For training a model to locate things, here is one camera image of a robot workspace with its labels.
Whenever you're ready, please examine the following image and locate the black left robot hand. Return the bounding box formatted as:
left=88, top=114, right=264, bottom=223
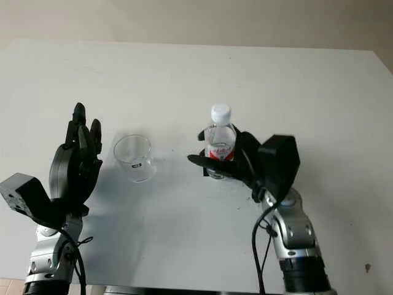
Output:
left=48, top=101, right=104, bottom=216

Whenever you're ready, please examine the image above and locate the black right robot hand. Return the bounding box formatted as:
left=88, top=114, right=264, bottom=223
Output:
left=187, top=122, right=277, bottom=203

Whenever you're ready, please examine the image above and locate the clear water bottle red label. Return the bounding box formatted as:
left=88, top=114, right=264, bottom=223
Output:
left=202, top=103, right=238, bottom=181

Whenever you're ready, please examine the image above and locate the dark robot torso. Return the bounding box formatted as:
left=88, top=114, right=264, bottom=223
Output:
left=103, top=286, right=222, bottom=295

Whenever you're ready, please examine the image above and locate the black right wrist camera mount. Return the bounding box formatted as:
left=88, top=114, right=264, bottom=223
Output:
left=257, top=133, right=302, bottom=201

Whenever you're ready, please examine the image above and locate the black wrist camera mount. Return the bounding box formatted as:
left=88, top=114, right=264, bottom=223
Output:
left=0, top=172, right=68, bottom=230
left=257, top=133, right=302, bottom=201

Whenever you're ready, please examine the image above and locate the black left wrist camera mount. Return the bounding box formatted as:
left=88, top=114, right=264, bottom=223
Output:
left=0, top=172, right=68, bottom=230

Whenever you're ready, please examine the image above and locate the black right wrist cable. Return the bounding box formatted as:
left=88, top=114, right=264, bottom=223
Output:
left=236, top=144, right=279, bottom=295

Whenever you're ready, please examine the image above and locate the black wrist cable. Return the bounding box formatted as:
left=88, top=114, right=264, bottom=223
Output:
left=60, top=226, right=93, bottom=295
left=236, top=144, right=279, bottom=295

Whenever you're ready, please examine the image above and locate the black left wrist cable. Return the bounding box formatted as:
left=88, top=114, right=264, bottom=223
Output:
left=60, top=226, right=93, bottom=295

